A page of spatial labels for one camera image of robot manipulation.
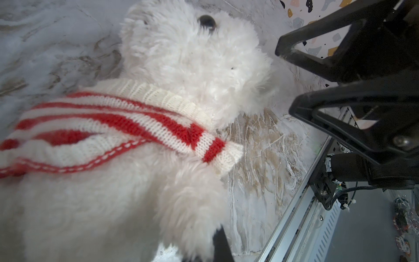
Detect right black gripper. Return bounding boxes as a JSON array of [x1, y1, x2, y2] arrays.
[[275, 1, 419, 164]]

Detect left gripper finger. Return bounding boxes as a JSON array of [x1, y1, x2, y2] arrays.
[[183, 225, 236, 262]]

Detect white plush teddy bear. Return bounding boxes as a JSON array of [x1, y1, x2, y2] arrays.
[[1, 1, 272, 262]]

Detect red white striped knit sweater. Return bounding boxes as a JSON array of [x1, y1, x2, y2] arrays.
[[1, 79, 243, 178]]

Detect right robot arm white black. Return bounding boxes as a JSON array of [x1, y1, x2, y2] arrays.
[[275, 1, 419, 189]]

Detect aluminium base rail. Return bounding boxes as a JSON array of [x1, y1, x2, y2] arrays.
[[256, 107, 357, 262]]

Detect white slotted cable duct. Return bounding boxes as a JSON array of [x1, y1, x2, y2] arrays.
[[307, 201, 341, 262]]

